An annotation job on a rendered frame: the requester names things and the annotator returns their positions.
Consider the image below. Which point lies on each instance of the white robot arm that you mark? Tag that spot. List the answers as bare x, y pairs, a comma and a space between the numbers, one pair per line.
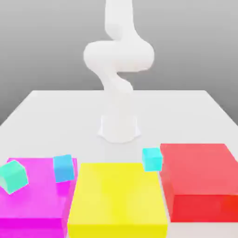
119, 55

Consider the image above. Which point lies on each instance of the small cyan cube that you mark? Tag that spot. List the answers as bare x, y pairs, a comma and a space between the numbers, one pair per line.
152, 159

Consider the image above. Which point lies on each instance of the small blue cube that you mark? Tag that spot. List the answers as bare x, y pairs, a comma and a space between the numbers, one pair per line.
63, 168

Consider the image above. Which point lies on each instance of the small teal cube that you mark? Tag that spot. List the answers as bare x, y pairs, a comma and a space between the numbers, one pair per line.
14, 176

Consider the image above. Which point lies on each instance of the large yellow box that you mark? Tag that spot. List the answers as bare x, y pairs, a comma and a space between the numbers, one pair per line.
117, 197

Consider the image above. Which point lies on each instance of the large red box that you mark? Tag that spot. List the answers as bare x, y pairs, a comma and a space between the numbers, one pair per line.
200, 174

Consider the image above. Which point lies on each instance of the large magenta box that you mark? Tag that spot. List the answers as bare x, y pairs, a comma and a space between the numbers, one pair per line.
37, 200

